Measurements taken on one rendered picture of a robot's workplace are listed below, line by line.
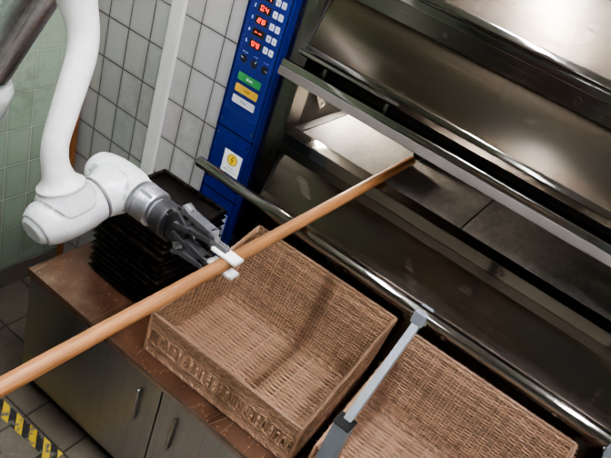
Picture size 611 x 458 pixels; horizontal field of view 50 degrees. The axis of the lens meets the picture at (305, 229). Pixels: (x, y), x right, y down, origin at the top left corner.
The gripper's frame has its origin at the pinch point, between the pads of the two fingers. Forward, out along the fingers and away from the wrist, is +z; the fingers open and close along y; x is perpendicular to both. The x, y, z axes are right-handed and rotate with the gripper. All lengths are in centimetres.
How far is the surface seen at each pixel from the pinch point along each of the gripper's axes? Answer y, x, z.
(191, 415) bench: 64, -11, -2
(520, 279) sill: 2, -66, 49
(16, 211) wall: 83, -42, -123
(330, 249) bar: 2.4, -28.9, 10.1
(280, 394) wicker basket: 60, -35, 11
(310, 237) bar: 2.7, -28.7, 4.1
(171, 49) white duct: -3, -64, -82
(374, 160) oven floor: 1, -81, -7
